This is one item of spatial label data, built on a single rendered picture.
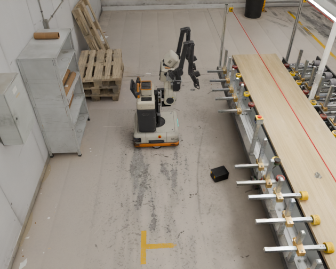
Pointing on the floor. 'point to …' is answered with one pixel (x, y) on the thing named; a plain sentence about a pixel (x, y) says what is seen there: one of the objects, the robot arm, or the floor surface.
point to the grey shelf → (54, 88)
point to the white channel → (326, 53)
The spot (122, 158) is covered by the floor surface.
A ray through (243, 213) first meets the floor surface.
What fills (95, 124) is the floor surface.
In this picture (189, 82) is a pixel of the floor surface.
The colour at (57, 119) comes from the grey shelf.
